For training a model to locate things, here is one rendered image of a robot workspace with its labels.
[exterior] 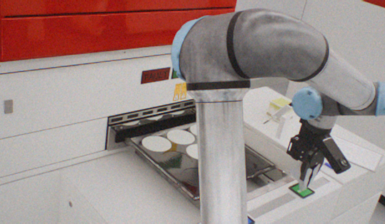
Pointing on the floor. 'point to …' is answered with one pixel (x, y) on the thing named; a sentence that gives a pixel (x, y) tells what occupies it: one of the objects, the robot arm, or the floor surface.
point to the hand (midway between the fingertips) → (304, 188)
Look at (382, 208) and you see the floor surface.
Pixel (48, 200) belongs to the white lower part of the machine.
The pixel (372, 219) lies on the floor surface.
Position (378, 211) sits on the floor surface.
